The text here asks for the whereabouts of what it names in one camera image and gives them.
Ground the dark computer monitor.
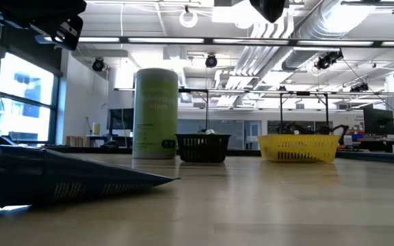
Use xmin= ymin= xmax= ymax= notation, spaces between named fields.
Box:
xmin=363 ymin=107 xmax=394 ymax=136
xmin=109 ymin=108 xmax=135 ymax=131

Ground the bright window dark frame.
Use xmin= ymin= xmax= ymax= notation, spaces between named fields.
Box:
xmin=0 ymin=51 xmax=62 ymax=145

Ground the yellow plastic basket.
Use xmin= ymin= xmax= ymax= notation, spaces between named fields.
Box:
xmin=257 ymin=133 xmax=341 ymax=164

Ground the overhead black light bar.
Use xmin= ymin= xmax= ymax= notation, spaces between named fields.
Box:
xmin=34 ymin=33 xmax=394 ymax=49

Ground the navy blue toiletry tube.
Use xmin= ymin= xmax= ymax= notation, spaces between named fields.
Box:
xmin=0 ymin=145 xmax=181 ymax=208

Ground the black ceiling spotlight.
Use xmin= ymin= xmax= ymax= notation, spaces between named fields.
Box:
xmin=92 ymin=57 xmax=106 ymax=72
xmin=205 ymin=53 xmax=218 ymax=68

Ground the black metal rack frame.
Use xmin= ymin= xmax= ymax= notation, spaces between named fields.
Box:
xmin=176 ymin=87 xmax=331 ymax=135

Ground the white dome ceiling lamp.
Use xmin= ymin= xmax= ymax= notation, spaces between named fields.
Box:
xmin=179 ymin=5 xmax=199 ymax=29

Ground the black plastic mesh basket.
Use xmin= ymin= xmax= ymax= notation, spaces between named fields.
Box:
xmin=175 ymin=133 xmax=233 ymax=164

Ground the black ceiling camera mount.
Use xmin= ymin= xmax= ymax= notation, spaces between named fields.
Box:
xmin=314 ymin=49 xmax=345 ymax=71

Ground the green disinfecting wipes canister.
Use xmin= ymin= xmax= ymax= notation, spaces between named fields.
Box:
xmin=131 ymin=67 xmax=179 ymax=160

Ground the wooden crate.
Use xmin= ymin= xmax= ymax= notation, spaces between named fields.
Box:
xmin=65 ymin=135 xmax=89 ymax=148

